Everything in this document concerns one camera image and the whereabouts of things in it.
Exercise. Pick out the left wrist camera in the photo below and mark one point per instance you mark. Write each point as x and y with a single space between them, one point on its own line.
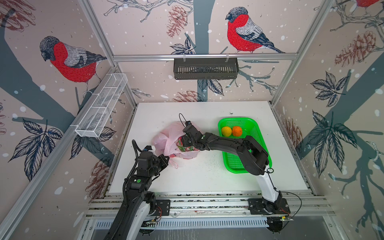
147 149

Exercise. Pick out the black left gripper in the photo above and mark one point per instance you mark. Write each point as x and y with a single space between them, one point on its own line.
164 163

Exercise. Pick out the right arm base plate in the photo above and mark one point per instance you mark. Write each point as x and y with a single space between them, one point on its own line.
264 207

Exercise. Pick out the pink plastic bag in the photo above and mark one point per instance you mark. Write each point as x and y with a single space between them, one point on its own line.
165 143

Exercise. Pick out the yellow orange fruit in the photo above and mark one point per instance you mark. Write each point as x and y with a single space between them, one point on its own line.
226 131

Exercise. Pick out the red dragon fruit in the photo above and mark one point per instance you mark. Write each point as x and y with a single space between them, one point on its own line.
180 145

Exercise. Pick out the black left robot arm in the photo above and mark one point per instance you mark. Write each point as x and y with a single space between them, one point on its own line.
138 201

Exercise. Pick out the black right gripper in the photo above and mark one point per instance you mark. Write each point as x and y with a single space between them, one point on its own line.
186 139

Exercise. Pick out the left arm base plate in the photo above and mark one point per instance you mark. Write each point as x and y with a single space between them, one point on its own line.
162 208

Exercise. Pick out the orange tangerine fruit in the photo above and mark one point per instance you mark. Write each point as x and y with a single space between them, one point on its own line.
237 131

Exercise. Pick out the black hanging wall basket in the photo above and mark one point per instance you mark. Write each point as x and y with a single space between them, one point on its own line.
206 68

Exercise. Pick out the white wire mesh shelf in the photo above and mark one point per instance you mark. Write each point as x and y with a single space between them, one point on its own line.
99 112

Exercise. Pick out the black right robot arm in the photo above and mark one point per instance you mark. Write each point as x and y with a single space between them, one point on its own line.
252 155

